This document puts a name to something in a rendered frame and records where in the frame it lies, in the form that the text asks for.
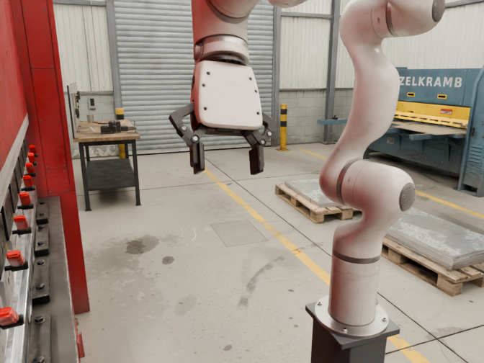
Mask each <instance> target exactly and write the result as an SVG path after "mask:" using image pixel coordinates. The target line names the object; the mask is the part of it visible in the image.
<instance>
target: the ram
mask: <svg viewBox="0 0 484 363"><path fill-rule="evenodd" d="M26 115H27V106H26V101H25V95H24V87H23V81H22V72H21V67H20V62H19V52H18V47H17V38H16V32H15V28H14V18H13V13H12V4H11V0H0V174H1V171H2V169H3V167H4V164H5V163H6V160H7V158H8V156H9V153H10V151H11V149H12V146H13V145H14V142H15V140H16V138H17V136H18V133H19V131H20V128H21V126H22V124H23V122H24V119H25V117H26ZM28 125H29V120H27V124H26V125H25V128H24V132H23V133H22V137H21V139H20V142H19V145H18V147H17V151H16V153H15V155H14V158H13V161H12V164H11V166H10V169H9V172H8V174H7V177H6V180H5V182H4V185H3V188H2V191H1V194H0V212H1V207H2V205H3V202H4V198H5V196H6V192H7V190H8V187H9V183H10V180H11V177H12V174H13V171H14V167H15V165H16V162H17V158H18V155H19V152H20V149H21V147H22V143H23V140H24V136H25V133H26V131H27V127H28Z"/></svg>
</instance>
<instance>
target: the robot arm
mask: <svg viewBox="0 0 484 363"><path fill-rule="evenodd" d="M260 1H261V0H191V7H192V33H193V46H194V49H193V53H194V64H195V67H194V72H193V77H192V88H191V97H190V104H188V105H186V106H184V107H182V108H180V109H178V110H176V111H174V112H172V113H171V114H170V115H169V120H170V122H171V124H172V125H173V126H174V128H175V129H176V133H177V134H178V135H179V136H180V137H181V138H182V139H183V140H184V141H185V142H186V144H187V146H188V147H189V155H190V166H191V167H192V168H193V170H194V174H199V173H201V172H203V171H204V170H205V152H204V144H203V143H201V141H200V139H201V138H202V136H203V135H223V136H236V137H244V138H245V139H246V140H247V142H248V144H249V145H250V146H251V150H250V151H249V152H248V153H249V162H250V172H251V175H257V174H260V173H261V172H263V171H264V147H263V146H265V145H266V143H267V141H268V140H269V139H270V138H271V137H272V133H273V132H274V129H275V127H276V126H277V122H276V121H275V120H273V119H272V118H271V117H269V116H268V115H266V114H264V113H263V112H262V111H261V102H260V98H259V91H258V87H257V84H256V79H255V76H254V72H253V71H252V68H251V67H248V65H249V54H248V36H247V24H248V18H249V15H250V13H251V11H252V10H253V8H254V7H255V6H256V5H257V4H258V3H259V2H260ZM444 11H445V0H351V1H350V2H349V3H348V4H347V5H346V6H345V8H344V10H343V12H342V14H341V18H340V22H339V32H340V36H341V40H342V42H343V44H344V46H345V48H346V49H347V51H348V53H349V55H350V57H351V60H352V63H353V65H354V75H355V78H354V91H353V97H352V102H351V110H350V113H349V118H348V120H347V123H346V126H345V128H344V131H343V132H342V135H341V137H340V138H339V140H338V142H337V143H336V145H335V146H334V148H333V150H332V151H331V152H330V154H329V155H328V158H327V159H326V161H325V162H324V164H323V166H322V168H321V172H320V176H319V185H320V188H321V191H322V193H323V194H324V195H325V196H326V197H327V198H328V199H329V200H330V201H332V202H335V203H338V204H340V205H344V206H347V207H350V208H353V209H355V210H359V211H362V213H363V217H362V219H361V220H355V221H349V222H345V223H342V224H340V225H339V226H338V227H337V228H336V229H335V231H334V235H333V244H332V254H331V276H330V287H329V295H326V296H325V297H322V298H321V299H320V300H319V301H318V302H317V303H316V305H315V316H316V319H317V320H318V322H319V323H320V324H321V325H322V326H323V327H324V328H326V329H327V330H329V331H331V332H332V333H335V334H337V335H340V336H343V337H347V338H351V339H370V338H374V337H376V336H379V335H380V334H382V333H384V332H385V331H386V329H387V326H388V321H389V320H388V316H387V313H386V312H385V310H384V309H383V308H382V307H381V306H380V305H378V299H377V286H378V279H379V272H380V259H381V252H382V242H383V238H384V236H385V234H386V232H387V230H388V229H389V228H390V227H391V226H392V225H393V224H394V223H395V222H396V221H398V220H399V219H400V218H401V217H403V216H404V215H405V214H406V213H407V212H408V211H409V210H410V209H411V207H412V205H413V203H414V200H415V196H416V191H415V186H414V183H413V180H412V178H411V177H410V176H409V175H408V174H407V173H406V172H404V171H403V170H401V169H398V168H395V167H393V166H388V165H384V164H381V163H374V162H370V161H363V155H364V152H365V151H366V149H367V147H368V146H369V145H370V144H371V143H372V142H374V141H376V140H377V139H378V138H380V137H382V136H383V135H384V134H385V133H386V132H387V130H388V129H389V127H390V126H391V123H392V121H393V118H394V116H395V111H396V107H397V103H398V95H399V90H400V77H399V74H398V71H397V70H396V68H395V66H394V65H393V64H392V63H391V62H390V61H389V60H388V59H387V58H386V57H385V55H384V54H383V52H382V48H381V44H382V41H383V39H384V38H391V37H408V36H415V35H421V34H423V33H425V32H428V31H430V30H432V29H433V28H434V27H435V26H437V24H438V23H439V22H440V20H441V18H442V16H443V14H444ZM187 115H190V122H191V127H192V130H193V132H192V131H191V130H190V129H189V128H188V127H187V126H186V125H185V124H184V122H183V120H182V118H184V117H186V116H187ZM262 125H263V126H264V132H263V133H262V134H261V133H260V132H259V130H258V129H259V128H260V127H261V126H262Z"/></svg>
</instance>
